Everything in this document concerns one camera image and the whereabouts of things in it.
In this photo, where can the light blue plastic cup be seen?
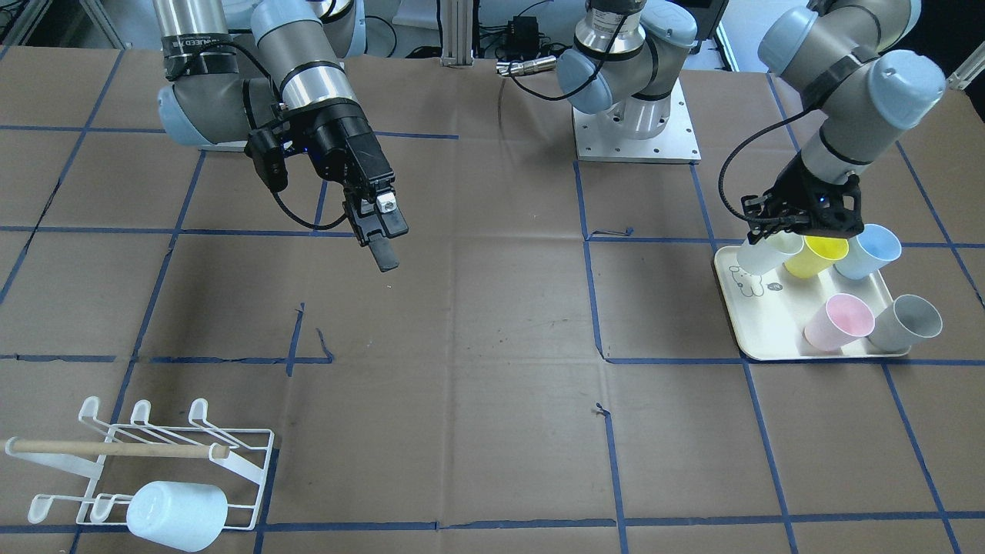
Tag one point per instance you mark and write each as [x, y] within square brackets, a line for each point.
[182, 515]

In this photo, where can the pink plastic cup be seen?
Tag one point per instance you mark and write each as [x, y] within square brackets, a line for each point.
[842, 319]

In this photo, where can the yellow plastic cup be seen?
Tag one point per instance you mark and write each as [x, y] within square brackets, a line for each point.
[817, 254]

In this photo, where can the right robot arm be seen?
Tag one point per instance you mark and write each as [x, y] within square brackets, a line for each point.
[269, 74]

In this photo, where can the aluminium frame post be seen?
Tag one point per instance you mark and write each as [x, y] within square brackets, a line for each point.
[456, 28]

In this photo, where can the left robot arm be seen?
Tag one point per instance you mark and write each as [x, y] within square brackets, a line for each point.
[842, 58]

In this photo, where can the grey plastic cup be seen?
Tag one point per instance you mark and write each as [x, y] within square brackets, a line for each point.
[907, 321]

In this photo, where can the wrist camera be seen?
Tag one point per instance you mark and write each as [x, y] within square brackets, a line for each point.
[767, 215]
[268, 147]

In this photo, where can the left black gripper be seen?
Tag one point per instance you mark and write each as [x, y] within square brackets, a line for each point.
[800, 185]

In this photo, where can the white wire cup rack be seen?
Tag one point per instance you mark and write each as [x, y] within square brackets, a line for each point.
[99, 472]

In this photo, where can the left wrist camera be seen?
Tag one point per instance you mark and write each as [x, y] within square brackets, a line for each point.
[767, 215]

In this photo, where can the cream plastic tray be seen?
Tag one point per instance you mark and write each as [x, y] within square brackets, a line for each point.
[769, 312]

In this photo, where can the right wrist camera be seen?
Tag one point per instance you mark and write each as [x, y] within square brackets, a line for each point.
[268, 147]

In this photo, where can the pale green plastic cup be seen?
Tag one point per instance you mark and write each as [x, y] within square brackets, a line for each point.
[768, 253]

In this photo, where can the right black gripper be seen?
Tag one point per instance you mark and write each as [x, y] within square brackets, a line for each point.
[344, 140]

